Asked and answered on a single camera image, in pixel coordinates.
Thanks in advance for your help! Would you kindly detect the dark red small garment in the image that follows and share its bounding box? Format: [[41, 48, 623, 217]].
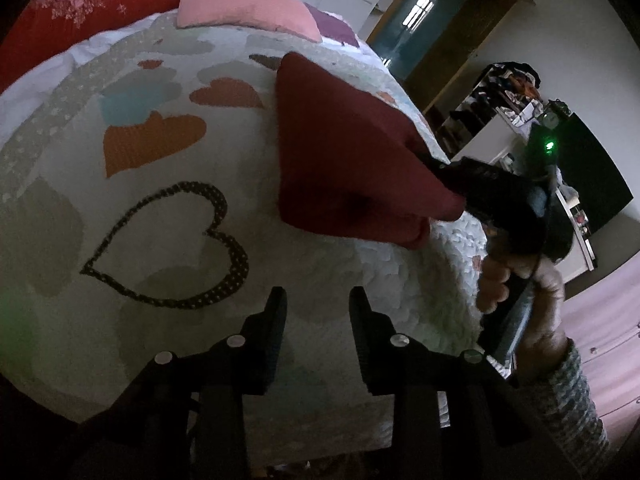
[[276, 52, 465, 249]]

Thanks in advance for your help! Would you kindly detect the grey knitted sleeve forearm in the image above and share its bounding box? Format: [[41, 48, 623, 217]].
[[514, 339, 612, 476]]

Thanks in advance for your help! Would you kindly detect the right hand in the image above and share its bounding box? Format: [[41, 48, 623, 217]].
[[474, 253, 568, 361]]

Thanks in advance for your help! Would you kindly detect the black monitor screen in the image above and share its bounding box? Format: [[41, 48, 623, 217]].
[[555, 113, 634, 233]]

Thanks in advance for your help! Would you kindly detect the clutter pile on shelf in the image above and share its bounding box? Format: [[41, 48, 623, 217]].
[[449, 62, 544, 134]]

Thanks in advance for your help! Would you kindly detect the white quilt with hearts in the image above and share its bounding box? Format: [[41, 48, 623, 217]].
[[1, 13, 485, 466]]

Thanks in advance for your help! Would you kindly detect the dark teal door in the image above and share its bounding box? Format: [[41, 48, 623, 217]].
[[370, 0, 466, 84]]

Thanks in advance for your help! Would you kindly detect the purple pillow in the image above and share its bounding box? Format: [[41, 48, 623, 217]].
[[306, 3, 359, 48]]

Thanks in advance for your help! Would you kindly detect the white bed sheet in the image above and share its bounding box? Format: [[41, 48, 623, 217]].
[[0, 13, 162, 146]]

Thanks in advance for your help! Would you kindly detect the pink pillow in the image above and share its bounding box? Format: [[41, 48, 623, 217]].
[[177, 0, 321, 44]]

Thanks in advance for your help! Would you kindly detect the red patterned pillow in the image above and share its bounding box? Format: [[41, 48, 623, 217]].
[[1, 0, 180, 90]]

